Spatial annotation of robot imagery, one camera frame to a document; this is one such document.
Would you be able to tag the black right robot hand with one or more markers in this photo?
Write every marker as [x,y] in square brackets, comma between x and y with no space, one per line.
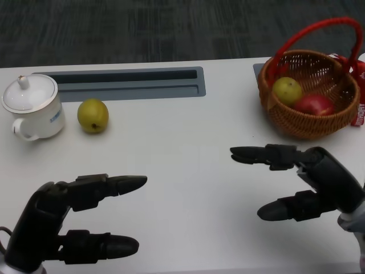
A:
[333,177]

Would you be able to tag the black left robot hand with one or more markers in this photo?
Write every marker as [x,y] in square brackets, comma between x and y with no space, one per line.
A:
[37,222]

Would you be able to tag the red apple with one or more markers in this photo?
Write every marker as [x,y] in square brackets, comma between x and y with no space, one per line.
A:
[313,104]

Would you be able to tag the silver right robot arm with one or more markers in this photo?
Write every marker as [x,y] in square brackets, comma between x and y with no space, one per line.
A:
[353,225]

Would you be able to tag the red printed ribbon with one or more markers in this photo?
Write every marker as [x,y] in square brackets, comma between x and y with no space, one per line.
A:
[360,114]

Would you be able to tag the green pear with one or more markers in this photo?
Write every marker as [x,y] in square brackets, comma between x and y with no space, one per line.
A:
[286,91]
[92,114]

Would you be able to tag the white ceramic mug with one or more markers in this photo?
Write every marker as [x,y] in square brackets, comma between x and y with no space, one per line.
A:
[47,122]

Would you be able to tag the white neighbouring table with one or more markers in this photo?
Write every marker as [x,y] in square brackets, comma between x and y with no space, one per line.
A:
[363,57]

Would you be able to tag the white mug lid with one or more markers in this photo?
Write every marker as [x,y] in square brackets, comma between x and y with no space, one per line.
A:
[28,94]

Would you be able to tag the grey table cup holder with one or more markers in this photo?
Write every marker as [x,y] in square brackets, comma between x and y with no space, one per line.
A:
[256,70]

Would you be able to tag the grey recessed table tray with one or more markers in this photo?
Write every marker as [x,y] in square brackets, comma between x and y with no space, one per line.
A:
[128,86]

